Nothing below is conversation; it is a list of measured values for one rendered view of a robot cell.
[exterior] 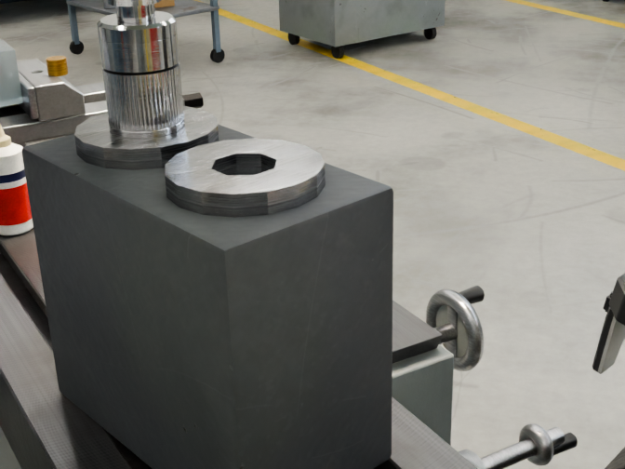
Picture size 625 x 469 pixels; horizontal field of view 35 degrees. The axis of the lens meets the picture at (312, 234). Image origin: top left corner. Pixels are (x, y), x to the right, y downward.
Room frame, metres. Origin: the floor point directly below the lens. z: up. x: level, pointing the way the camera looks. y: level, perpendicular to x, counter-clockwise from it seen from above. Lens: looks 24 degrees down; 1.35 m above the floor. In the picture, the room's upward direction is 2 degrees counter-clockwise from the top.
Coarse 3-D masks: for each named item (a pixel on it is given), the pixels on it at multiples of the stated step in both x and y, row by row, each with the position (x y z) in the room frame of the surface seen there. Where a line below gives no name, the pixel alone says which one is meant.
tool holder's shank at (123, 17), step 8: (112, 0) 0.58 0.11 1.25; (120, 0) 0.58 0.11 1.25; (128, 0) 0.58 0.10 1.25; (136, 0) 0.58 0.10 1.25; (144, 0) 0.58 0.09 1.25; (152, 0) 0.58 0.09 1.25; (160, 0) 0.59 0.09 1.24; (120, 8) 0.58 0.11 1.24; (128, 8) 0.58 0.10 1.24; (136, 8) 0.58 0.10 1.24; (144, 8) 0.58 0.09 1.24; (152, 8) 0.59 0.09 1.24; (120, 16) 0.58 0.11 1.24; (128, 16) 0.58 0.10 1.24; (136, 16) 0.58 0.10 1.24; (144, 16) 0.58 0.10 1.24; (152, 16) 0.59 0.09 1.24
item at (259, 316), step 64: (192, 128) 0.58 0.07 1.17; (64, 192) 0.56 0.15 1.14; (128, 192) 0.51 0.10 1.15; (192, 192) 0.48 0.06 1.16; (256, 192) 0.47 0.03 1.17; (320, 192) 0.50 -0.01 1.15; (384, 192) 0.51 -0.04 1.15; (64, 256) 0.57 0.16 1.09; (128, 256) 0.50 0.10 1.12; (192, 256) 0.45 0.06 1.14; (256, 256) 0.45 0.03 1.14; (320, 256) 0.47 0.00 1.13; (384, 256) 0.51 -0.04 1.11; (64, 320) 0.58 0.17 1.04; (128, 320) 0.51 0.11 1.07; (192, 320) 0.46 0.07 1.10; (256, 320) 0.44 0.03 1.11; (320, 320) 0.47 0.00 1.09; (384, 320) 0.51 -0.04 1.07; (64, 384) 0.59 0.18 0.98; (128, 384) 0.52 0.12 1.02; (192, 384) 0.46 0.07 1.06; (256, 384) 0.44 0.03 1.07; (320, 384) 0.47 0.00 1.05; (384, 384) 0.51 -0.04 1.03; (128, 448) 0.53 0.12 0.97; (192, 448) 0.47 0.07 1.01; (256, 448) 0.44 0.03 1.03; (320, 448) 0.47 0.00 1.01; (384, 448) 0.51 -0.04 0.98
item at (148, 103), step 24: (120, 48) 0.57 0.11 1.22; (144, 48) 0.57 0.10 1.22; (168, 48) 0.58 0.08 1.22; (120, 72) 0.57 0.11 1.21; (144, 72) 0.57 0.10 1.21; (168, 72) 0.58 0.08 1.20; (120, 96) 0.57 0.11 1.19; (144, 96) 0.57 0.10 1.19; (168, 96) 0.58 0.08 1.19; (120, 120) 0.57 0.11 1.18; (144, 120) 0.57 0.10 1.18; (168, 120) 0.58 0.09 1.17
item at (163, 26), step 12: (156, 12) 0.61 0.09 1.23; (108, 24) 0.58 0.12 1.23; (120, 24) 0.58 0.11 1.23; (132, 24) 0.57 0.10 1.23; (144, 24) 0.57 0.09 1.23; (156, 24) 0.58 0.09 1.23; (168, 24) 0.58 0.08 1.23; (108, 36) 0.57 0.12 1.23; (120, 36) 0.57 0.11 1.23; (132, 36) 0.57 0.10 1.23; (144, 36) 0.57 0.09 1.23; (156, 36) 0.57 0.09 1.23; (168, 36) 0.58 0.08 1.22
